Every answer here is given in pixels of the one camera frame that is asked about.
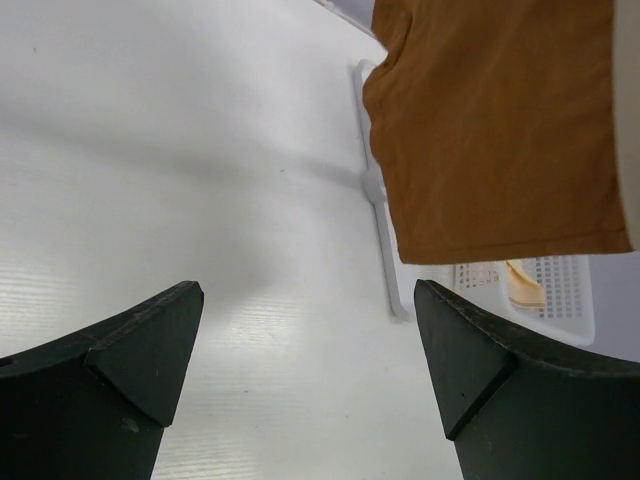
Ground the brown underwear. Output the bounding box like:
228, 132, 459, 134
363, 0, 639, 265

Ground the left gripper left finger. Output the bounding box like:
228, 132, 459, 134
1, 281, 204, 479

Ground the beige underwear in basket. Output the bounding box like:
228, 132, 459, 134
505, 260, 546, 308

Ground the white plastic basket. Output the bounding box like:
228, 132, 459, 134
453, 255, 595, 346

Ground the white metal clothes rack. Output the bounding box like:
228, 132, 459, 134
352, 59, 410, 319

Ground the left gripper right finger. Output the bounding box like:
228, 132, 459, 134
414, 280, 639, 479

